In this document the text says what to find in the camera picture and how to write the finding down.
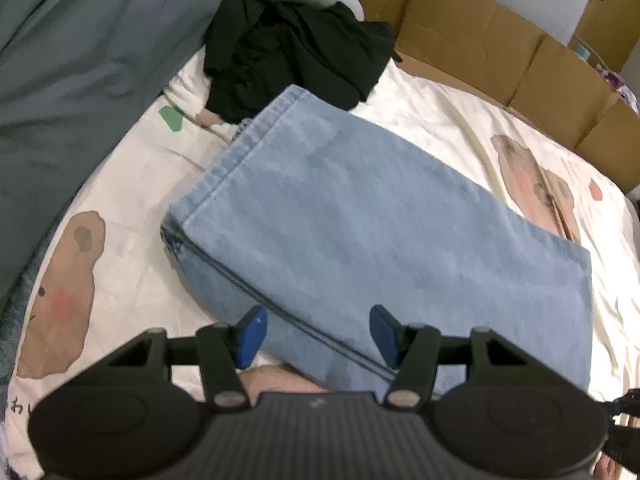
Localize black garment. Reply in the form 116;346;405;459
202;0;397;125

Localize grey-blue fluffy blanket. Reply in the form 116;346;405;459
0;240;56;391

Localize flattened brown cardboard box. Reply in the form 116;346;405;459
315;0;640;196

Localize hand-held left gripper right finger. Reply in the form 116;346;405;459
369;305;531;411

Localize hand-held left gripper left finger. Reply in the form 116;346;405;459
105;305;268;411

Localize bear print bed sheet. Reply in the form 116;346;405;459
0;50;640;480

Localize tall upright cardboard sheet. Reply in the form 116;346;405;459
575;0;640;73

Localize light blue denim pants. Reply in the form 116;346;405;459
160;84;593;393

